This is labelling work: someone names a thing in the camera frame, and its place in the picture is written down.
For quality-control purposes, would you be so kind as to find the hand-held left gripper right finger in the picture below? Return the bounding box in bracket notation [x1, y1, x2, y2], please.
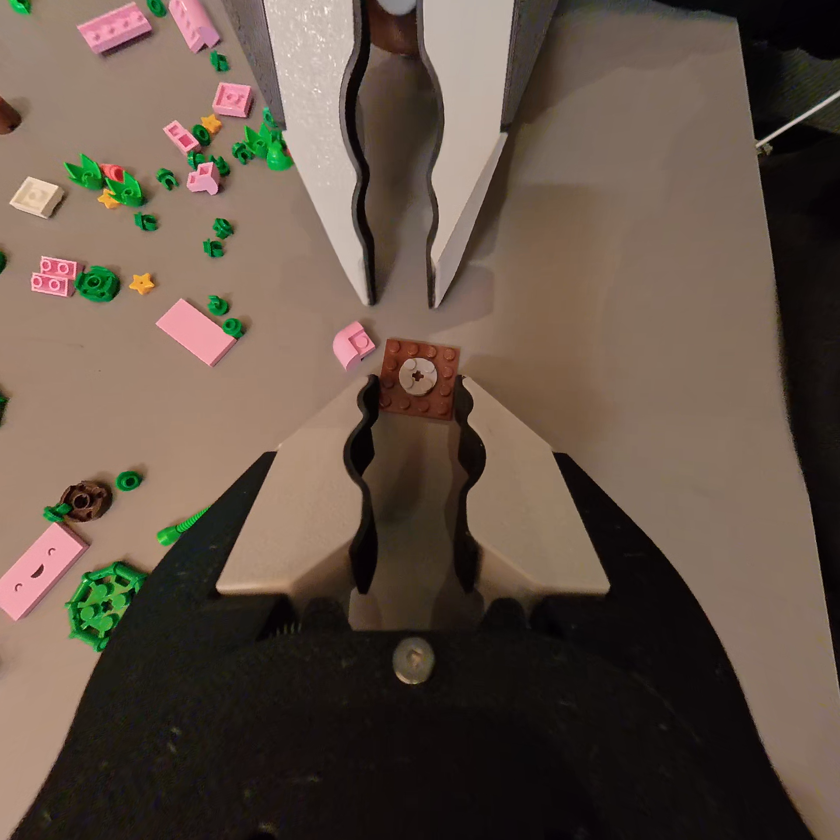
[453, 375, 611, 631]

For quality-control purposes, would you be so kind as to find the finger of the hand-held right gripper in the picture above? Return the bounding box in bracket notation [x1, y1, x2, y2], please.
[262, 0, 378, 306]
[416, 0, 516, 309]

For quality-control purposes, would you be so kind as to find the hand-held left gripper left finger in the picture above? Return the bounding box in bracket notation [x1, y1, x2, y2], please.
[217, 374, 382, 613]

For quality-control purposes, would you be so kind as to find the brown square studded plate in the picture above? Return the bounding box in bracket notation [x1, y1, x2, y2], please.
[378, 338, 460, 421]

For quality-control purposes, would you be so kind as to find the small grey piece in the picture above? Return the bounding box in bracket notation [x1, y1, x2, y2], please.
[398, 357, 438, 396]

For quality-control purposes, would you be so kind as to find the pink curved brick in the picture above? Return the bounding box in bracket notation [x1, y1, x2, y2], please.
[332, 320, 376, 371]

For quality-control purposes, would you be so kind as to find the person's right hand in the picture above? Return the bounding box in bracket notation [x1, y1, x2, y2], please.
[369, 5, 421, 59]

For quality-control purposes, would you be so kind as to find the pink square jumper plate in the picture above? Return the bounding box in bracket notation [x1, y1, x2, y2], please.
[212, 82, 254, 119]

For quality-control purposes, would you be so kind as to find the pink half cylinder brick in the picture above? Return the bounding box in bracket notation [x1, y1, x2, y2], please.
[168, 0, 221, 53]

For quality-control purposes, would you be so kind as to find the green flexible bar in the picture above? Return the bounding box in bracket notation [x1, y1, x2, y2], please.
[157, 507, 210, 547]

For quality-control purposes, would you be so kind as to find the dark brown round plate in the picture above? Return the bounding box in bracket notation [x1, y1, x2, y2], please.
[60, 481, 112, 522]

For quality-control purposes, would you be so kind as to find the green spiky leaf element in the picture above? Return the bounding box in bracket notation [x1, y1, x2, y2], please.
[63, 153, 106, 191]

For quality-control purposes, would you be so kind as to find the pink flat rectangular tile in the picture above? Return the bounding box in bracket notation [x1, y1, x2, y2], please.
[155, 298, 238, 367]

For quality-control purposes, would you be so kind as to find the white square plate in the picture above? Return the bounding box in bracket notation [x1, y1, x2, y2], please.
[10, 177, 65, 219]

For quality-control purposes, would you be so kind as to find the pink face tile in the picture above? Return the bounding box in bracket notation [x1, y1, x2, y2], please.
[0, 523, 89, 621]

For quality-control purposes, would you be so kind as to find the person's black clothing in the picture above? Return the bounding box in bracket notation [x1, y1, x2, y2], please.
[558, 0, 840, 840]

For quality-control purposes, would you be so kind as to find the pink stepped studded plate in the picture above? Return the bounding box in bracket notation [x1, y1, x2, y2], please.
[31, 256, 83, 298]

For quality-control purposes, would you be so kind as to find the white cable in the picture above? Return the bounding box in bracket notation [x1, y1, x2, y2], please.
[755, 92, 840, 155]

